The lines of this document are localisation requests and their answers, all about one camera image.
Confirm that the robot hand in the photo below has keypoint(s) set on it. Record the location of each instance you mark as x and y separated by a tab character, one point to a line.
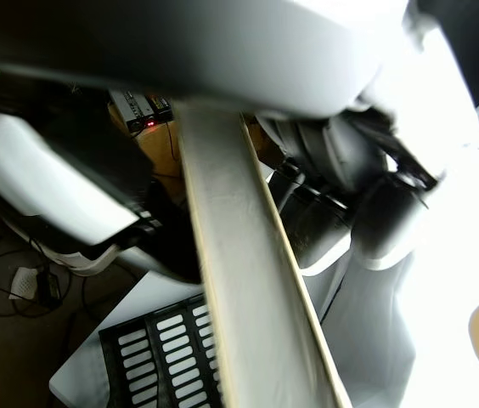
180	42

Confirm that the white-spined hardcover book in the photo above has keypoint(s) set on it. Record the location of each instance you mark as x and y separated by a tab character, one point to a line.
244	255

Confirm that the black power supply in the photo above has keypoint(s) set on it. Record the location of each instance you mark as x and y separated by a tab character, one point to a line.
161	106

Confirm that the silver power supply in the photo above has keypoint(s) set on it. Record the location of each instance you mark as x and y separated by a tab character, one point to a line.
129	110

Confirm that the large cardboard box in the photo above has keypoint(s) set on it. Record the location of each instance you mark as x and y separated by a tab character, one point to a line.
159	149

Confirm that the black power brick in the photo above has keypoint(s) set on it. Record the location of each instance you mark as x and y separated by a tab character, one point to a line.
48	287

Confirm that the black backdrop curtain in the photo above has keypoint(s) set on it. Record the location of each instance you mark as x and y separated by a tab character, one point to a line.
464	42

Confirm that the small white perforated device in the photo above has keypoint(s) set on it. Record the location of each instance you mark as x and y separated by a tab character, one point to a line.
23	282

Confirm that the black three-slot file organizer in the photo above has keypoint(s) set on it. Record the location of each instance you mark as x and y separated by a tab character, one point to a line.
151	361

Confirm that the white backdrop curtain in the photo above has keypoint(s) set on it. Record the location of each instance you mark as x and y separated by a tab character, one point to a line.
456	221

